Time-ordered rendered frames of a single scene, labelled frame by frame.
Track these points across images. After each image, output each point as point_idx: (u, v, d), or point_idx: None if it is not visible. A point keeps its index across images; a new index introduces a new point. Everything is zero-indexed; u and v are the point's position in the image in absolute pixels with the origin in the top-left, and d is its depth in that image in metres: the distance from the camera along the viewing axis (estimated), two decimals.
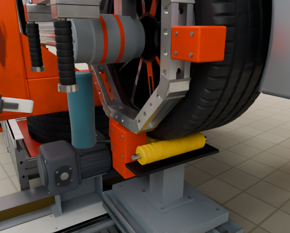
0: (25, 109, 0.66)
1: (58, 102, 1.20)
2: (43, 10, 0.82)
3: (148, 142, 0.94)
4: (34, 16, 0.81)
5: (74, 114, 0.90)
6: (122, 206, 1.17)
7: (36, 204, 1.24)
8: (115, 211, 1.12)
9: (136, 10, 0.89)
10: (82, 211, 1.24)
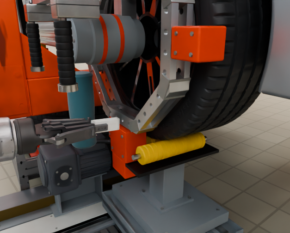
0: (111, 120, 0.67)
1: (58, 102, 1.20)
2: (43, 10, 0.82)
3: (148, 142, 0.94)
4: (34, 16, 0.81)
5: (74, 114, 0.90)
6: (122, 206, 1.17)
7: (36, 204, 1.24)
8: (115, 211, 1.12)
9: (136, 10, 0.89)
10: (82, 211, 1.24)
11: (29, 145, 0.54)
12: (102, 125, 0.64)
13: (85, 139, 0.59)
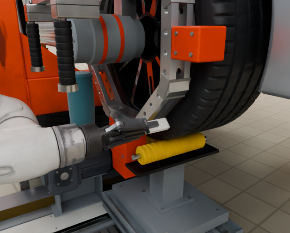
0: (159, 123, 0.72)
1: (58, 102, 1.20)
2: (43, 10, 0.82)
3: (148, 142, 0.94)
4: (34, 16, 0.81)
5: (74, 114, 0.90)
6: (122, 206, 1.17)
7: (36, 204, 1.24)
8: (115, 211, 1.12)
9: (136, 10, 0.89)
10: (82, 211, 1.24)
11: (95, 135, 0.58)
12: (152, 121, 0.69)
13: (141, 126, 0.64)
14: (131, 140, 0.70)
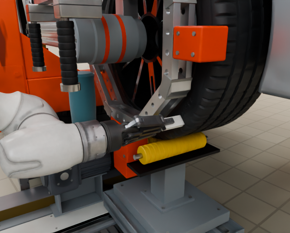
0: (174, 120, 0.75)
1: (58, 102, 1.20)
2: (45, 10, 0.82)
3: (149, 142, 0.95)
4: (36, 16, 0.81)
5: (75, 113, 0.90)
6: (123, 206, 1.17)
7: (36, 204, 1.24)
8: (116, 211, 1.12)
9: (138, 10, 0.90)
10: (82, 211, 1.24)
11: (115, 131, 0.61)
12: (168, 118, 0.71)
13: (159, 123, 0.66)
14: (147, 137, 0.73)
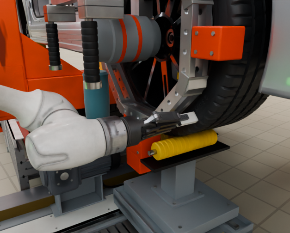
0: (188, 117, 0.77)
1: None
2: (62, 10, 0.84)
3: (161, 138, 0.97)
4: (53, 17, 0.84)
5: (90, 111, 0.93)
6: (133, 202, 1.19)
7: (36, 204, 1.24)
8: (127, 206, 1.15)
9: None
10: (82, 211, 1.24)
11: (135, 126, 0.64)
12: (183, 114, 0.74)
13: (175, 119, 0.69)
14: (163, 132, 0.75)
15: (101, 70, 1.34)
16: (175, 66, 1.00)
